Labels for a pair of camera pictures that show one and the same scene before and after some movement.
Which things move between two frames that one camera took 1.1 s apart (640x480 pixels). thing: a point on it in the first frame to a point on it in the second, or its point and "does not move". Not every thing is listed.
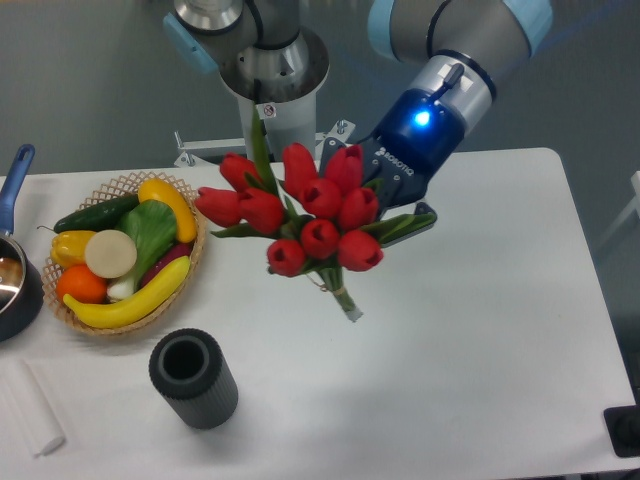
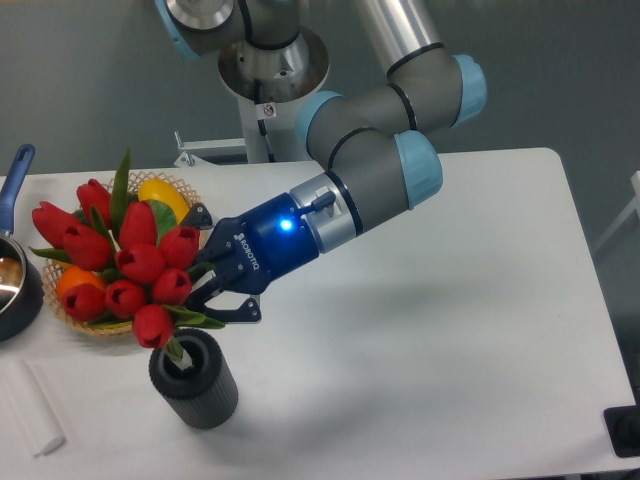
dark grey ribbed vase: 190,369 does not move
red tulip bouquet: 318,215 to 143,270
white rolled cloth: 30,408 does not move
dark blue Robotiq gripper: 445,106 to 269,236
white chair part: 635,205 does not move
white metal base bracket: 191,151 does not move
